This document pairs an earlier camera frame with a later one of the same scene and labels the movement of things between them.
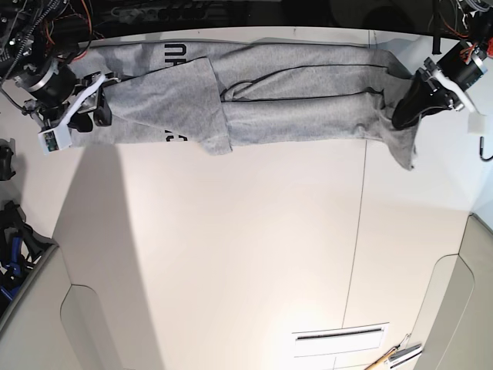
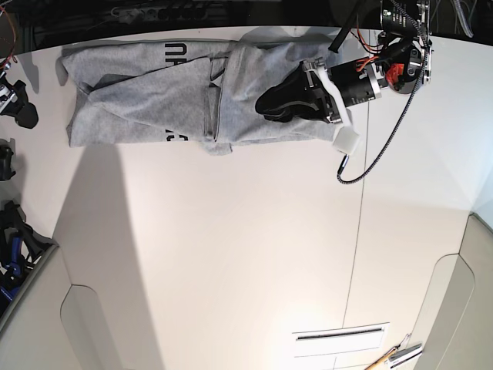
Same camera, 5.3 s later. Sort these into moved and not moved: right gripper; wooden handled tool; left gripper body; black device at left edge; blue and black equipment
Moved: right gripper; left gripper body
Not moved: black device at left edge; blue and black equipment; wooden handled tool
